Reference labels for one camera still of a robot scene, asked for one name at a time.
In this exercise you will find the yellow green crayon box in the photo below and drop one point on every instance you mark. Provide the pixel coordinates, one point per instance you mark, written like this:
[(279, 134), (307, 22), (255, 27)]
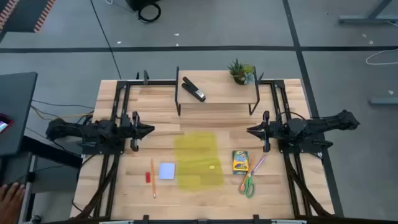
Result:
[(240, 161)]

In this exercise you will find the black metal table frame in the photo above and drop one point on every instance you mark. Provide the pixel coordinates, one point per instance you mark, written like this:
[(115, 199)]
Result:
[(155, 82)]

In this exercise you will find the person's hand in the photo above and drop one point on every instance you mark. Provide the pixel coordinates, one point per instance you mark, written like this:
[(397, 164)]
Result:
[(11, 202)]

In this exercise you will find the orange marker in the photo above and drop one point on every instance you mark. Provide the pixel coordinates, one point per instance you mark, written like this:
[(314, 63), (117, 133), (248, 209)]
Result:
[(247, 174)]

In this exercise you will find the dark grey side desk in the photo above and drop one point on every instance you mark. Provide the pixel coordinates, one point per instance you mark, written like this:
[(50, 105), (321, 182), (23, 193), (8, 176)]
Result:
[(15, 99)]

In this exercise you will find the black mat with striped edge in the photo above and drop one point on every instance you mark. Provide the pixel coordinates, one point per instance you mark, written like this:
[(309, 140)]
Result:
[(25, 15)]

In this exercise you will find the black desk leg beam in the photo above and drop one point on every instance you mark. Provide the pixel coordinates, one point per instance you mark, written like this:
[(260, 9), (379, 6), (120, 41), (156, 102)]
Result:
[(53, 152)]

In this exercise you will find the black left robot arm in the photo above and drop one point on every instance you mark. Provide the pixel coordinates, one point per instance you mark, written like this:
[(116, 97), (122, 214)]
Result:
[(77, 130)]

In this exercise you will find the yellow wooden pencil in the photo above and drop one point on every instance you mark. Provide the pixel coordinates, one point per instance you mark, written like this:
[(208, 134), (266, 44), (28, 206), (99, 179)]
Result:
[(153, 177)]

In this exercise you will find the wooden shelf riser black legs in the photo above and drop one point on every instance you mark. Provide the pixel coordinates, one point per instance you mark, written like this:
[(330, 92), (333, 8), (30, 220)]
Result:
[(224, 90)]

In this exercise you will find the phone in red case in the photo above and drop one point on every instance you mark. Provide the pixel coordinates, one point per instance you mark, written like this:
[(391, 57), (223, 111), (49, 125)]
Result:
[(3, 124)]

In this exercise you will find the black stapler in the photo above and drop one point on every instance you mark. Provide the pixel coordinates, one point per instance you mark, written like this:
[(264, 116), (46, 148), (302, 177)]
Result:
[(193, 89)]

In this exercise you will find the grey table leg base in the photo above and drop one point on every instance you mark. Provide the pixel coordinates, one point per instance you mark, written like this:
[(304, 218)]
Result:
[(367, 20)]

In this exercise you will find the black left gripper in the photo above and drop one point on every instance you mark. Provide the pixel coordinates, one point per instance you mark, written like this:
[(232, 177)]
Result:
[(135, 137)]

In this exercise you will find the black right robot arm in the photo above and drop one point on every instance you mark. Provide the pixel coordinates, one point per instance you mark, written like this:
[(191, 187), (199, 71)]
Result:
[(311, 126)]

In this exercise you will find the grey metal floor bar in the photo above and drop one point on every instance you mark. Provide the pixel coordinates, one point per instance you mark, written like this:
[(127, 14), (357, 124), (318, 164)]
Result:
[(384, 101)]

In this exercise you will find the potted succulent plant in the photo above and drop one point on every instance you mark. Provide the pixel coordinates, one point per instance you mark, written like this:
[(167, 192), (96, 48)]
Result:
[(241, 73)]

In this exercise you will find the purple pen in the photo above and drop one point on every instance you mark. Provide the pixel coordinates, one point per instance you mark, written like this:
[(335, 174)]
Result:
[(260, 162)]

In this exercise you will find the white sticky note pad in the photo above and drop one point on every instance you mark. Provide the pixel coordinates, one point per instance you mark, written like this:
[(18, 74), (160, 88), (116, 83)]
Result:
[(167, 171)]

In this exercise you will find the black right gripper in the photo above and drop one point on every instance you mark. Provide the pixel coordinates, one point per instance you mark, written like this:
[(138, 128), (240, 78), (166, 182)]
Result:
[(266, 137)]

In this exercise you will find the yellow translucent pencil case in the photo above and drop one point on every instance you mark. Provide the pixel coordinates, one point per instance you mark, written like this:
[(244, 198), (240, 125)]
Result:
[(196, 161)]

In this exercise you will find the red eraser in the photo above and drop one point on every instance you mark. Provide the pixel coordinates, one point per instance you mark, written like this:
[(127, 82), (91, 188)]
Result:
[(147, 177)]

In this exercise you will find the black box on floor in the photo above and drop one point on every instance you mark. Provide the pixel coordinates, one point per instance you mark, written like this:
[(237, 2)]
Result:
[(136, 3)]

